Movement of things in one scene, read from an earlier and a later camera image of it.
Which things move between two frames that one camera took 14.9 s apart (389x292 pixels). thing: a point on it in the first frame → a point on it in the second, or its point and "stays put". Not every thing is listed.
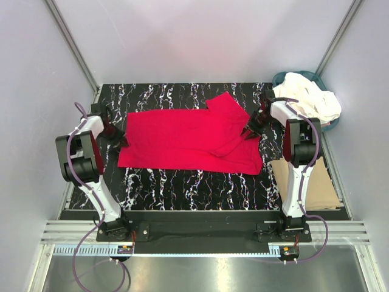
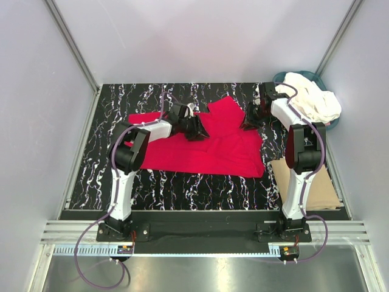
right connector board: x=289 y=252 stays put
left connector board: x=123 y=249 stays put
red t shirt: x=210 y=139 stays put
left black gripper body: x=112 y=135 → x=189 y=126
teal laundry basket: x=326 y=126 stays put
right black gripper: x=251 y=135 → x=248 y=118
